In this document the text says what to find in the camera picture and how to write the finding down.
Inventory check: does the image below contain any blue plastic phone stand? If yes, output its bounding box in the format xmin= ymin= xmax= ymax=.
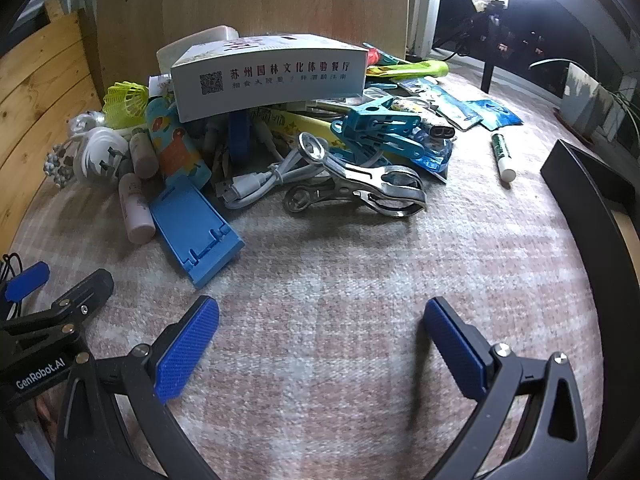
xmin=150 ymin=180 xmax=247 ymax=290

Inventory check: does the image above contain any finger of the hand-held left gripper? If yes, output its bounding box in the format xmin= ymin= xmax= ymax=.
xmin=0 ymin=268 xmax=115 ymax=356
xmin=0 ymin=261 xmax=51 ymax=311

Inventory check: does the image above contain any bright green packet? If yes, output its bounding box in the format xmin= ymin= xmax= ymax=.
xmin=367 ymin=60 xmax=449 ymax=81

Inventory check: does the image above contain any plaid cloth covered desktop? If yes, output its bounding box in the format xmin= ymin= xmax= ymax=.
xmin=10 ymin=67 xmax=640 ymax=480

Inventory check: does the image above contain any plywood board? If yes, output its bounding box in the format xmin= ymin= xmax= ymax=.
xmin=80 ymin=0 xmax=416 ymax=111

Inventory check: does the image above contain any yellow plastic shuttlecock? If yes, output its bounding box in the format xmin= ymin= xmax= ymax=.
xmin=103 ymin=81 xmax=151 ymax=130

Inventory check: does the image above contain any blue patterned packet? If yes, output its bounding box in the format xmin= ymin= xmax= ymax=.
xmin=410 ymin=137 xmax=453 ymax=183

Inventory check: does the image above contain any thin black cable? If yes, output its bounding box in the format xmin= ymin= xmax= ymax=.
xmin=0 ymin=252 xmax=23 ymax=286

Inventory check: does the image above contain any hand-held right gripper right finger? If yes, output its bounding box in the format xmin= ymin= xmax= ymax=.
xmin=422 ymin=296 xmax=593 ymax=480

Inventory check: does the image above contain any white USB cable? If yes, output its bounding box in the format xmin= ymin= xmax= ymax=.
xmin=216 ymin=147 xmax=326 ymax=211

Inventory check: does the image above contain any long yellow tea packet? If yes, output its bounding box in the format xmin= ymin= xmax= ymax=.
xmin=252 ymin=107 xmax=351 ymax=153

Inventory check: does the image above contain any grey bead cluster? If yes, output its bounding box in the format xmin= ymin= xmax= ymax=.
xmin=44 ymin=145 xmax=76 ymax=191

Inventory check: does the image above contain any white charger plug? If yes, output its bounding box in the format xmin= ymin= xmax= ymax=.
xmin=75 ymin=127 xmax=132 ymax=192

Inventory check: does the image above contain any green white marker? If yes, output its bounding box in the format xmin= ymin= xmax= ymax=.
xmin=491 ymin=132 xmax=517 ymax=184

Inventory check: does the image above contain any white printed tissue box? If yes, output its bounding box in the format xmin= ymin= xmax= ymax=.
xmin=170 ymin=33 xmax=370 ymax=123

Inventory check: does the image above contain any clear plastic bag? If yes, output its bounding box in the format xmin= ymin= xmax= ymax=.
xmin=67 ymin=112 xmax=106 ymax=136

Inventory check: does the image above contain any wooden slat panel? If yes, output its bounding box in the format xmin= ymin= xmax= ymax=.
xmin=0 ymin=10 xmax=106 ymax=256

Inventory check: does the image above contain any black tray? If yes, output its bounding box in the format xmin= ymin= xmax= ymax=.
xmin=541 ymin=138 xmax=640 ymax=341

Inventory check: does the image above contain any blue plastic clothespin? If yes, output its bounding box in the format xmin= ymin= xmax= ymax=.
xmin=345 ymin=97 xmax=423 ymax=133
xmin=330 ymin=119 xmax=427 ymax=162

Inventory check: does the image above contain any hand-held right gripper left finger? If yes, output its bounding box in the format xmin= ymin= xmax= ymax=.
xmin=52 ymin=295 xmax=223 ymax=480

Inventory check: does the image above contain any blue snack packet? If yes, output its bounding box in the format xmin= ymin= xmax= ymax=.
xmin=417 ymin=80 xmax=483 ymax=133
xmin=462 ymin=100 xmax=524 ymax=132

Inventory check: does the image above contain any white window frame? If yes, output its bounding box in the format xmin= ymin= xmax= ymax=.
xmin=407 ymin=0 xmax=446 ymax=58

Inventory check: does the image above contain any potted plant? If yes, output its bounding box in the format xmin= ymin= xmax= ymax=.
xmin=530 ymin=35 xmax=640 ymax=143

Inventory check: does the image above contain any colourful fruit print tube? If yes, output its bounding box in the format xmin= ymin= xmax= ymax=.
xmin=145 ymin=96 xmax=213 ymax=191

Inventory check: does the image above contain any large metal clamp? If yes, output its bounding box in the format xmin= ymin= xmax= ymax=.
xmin=282 ymin=132 xmax=428 ymax=219

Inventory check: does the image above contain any pale pink small bottle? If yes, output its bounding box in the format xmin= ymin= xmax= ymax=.
xmin=129 ymin=130 xmax=160 ymax=179
xmin=118 ymin=172 xmax=157 ymax=244

